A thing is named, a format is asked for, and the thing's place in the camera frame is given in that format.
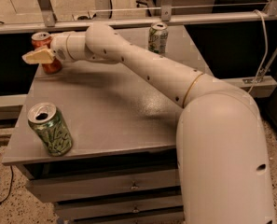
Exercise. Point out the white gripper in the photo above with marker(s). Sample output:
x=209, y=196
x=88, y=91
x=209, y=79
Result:
x=60, y=46

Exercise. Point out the metal frame rail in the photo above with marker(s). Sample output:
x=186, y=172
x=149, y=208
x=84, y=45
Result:
x=26, y=16

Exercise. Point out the red coke can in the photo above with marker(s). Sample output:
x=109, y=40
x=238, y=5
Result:
x=41, y=42

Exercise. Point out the white green soda can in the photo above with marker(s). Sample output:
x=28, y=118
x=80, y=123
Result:
x=157, y=37

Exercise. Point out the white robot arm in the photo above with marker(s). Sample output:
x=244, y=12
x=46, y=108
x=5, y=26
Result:
x=221, y=146

